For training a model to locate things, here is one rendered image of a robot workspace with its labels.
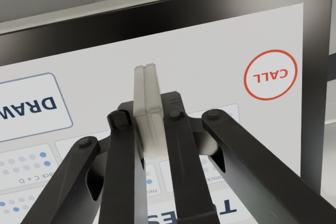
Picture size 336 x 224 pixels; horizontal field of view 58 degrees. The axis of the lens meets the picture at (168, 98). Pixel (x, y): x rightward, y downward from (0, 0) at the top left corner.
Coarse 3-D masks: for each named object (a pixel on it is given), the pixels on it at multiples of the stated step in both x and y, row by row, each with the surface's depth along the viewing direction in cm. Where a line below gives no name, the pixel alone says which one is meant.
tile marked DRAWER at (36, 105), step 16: (16, 80) 21; (32, 80) 21; (48, 80) 21; (0, 96) 21; (16, 96) 22; (32, 96) 22; (48, 96) 22; (0, 112) 22; (16, 112) 22; (32, 112) 22; (48, 112) 22; (64, 112) 22; (0, 128) 23; (16, 128) 23; (32, 128) 23; (48, 128) 23; (64, 128) 23
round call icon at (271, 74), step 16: (272, 48) 22; (288, 48) 22; (240, 64) 22; (256, 64) 22; (272, 64) 22; (288, 64) 22; (256, 80) 23; (272, 80) 23; (288, 80) 23; (256, 96) 23; (272, 96) 23; (288, 96) 24
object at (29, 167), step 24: (240, 120) 24; (48, 144) 24; (72, 144) 24; (0, 168) 24; (24, 168) 24; (48, 168) 25; (168, 168) 26; (0, 192) 25; (24, 192) 25; (168, 192) 27; (0, 216) 26; (24, 216) 27
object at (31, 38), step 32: (128, 0) 21; (160, 0) 20; (192, 0) 20; (224, 0) 20; (256, 0) 20; (288, 0) 20; (320, 0) 20; (0, 32) 20; (32, 32) 20; (64, 32) 20; (96, 32) 20; (128, 32) 20; (160, 32) 20; (320, 32) 21; (0, 64) 20; (320, 64) 23; (320, 96) 24; (320, 128) 25; (320, 160) 27
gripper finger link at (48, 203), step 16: (80, 144) 14; (96, 144) 14; (64, 160) 13; (80, 160) 13; (64, 176) 12; (80, 176) 12; (48, 192) 12; (64, 192) 11; (80, 192) 12; (96, 192) 14; (32, 208) 11; (48, 208) 11; (64, 208) 11; (80, 208) 12; (96, 208) 13
